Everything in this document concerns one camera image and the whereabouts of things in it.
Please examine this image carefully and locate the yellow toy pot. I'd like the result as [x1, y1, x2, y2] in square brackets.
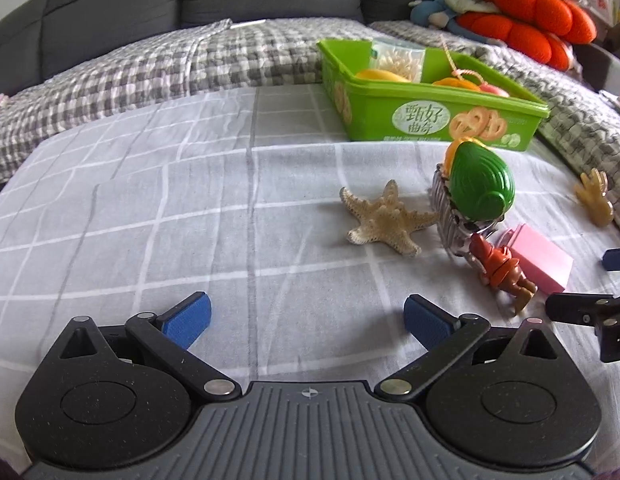
[354, 69, 411, 84]

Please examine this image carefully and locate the red toy figurine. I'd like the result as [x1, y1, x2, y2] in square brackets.
[469, 232, 538, 317]

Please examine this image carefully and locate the grey checked blanket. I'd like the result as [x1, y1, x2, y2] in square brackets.
[0, 17, 620, 241]

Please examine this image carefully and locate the pink toy block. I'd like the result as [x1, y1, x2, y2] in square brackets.
[495, 224, 574, 292]

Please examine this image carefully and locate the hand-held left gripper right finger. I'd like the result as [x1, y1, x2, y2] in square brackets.
[374, 296, 566, 403]

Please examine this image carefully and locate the black and white hair clip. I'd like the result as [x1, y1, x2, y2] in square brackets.
[430, 165, 506, 261]

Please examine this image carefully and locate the grey grid-pattern sheet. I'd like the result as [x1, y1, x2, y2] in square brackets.
[0, 82, 620, 461]

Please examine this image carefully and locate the green biscuit box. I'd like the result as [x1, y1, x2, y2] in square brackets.
[316, 38, 550, 153]

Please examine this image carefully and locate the pink toy pig with string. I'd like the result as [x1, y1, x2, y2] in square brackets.
[440, 35, 511, 97]

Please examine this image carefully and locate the amber rubber hand toy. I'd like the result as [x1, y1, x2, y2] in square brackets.
[575, 170, 616, 228]

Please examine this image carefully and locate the blue plush toy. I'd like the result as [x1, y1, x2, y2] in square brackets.
[409, 0, 501, 28]

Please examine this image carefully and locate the beige starfish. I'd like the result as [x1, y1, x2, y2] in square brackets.
[339, 180, 441, 259]

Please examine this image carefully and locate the toy corn cob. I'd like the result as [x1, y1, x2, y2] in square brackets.
[442, 136, 517, 221]

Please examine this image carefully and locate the orange toy lid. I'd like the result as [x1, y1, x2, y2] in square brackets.
[431, 76, 483, 92]

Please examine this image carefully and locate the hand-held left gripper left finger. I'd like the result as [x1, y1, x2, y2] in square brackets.
[57, 292, 243, 403]

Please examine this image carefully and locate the clear cotton swab jar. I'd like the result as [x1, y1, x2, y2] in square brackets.
[368, 36, 427, 83]

